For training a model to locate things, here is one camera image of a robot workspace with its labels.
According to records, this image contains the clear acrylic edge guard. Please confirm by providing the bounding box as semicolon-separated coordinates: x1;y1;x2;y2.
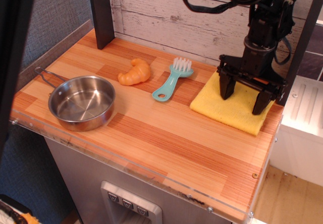
11;105;283;223

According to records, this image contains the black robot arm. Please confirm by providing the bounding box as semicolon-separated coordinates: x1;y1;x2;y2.
217;0;296;115

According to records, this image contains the yellow cloth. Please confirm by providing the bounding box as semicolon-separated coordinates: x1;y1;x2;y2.
190;72;274;136

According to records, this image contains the dark left shelf post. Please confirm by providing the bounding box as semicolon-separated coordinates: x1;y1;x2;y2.
90;0;115;49

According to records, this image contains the grey toy kitchen cabinet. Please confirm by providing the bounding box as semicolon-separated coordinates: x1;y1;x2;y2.
45;138;228;223

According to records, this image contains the teal dish brush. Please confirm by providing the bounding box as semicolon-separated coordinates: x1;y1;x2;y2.
152;58;194;102

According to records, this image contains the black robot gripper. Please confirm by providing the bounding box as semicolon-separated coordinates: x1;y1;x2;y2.
217;41;287;115

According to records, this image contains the dark shelf post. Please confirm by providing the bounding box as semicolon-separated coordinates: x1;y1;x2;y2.
90;0;115;49
276;0;322;106

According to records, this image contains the orange plastic croissant toy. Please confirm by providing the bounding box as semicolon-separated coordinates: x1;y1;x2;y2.
118;58;151;86

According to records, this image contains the stainless steel pan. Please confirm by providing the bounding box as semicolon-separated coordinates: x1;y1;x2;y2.
34;67;116;132

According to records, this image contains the dark right shelf post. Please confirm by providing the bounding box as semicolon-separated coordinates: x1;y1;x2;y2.
276;0;322;106

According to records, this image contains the orange object bottom left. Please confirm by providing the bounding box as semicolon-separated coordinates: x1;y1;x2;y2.
14;213;40;224

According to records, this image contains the silver dispenser button panel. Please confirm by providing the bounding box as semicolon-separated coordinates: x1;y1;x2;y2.
100;181;163;223

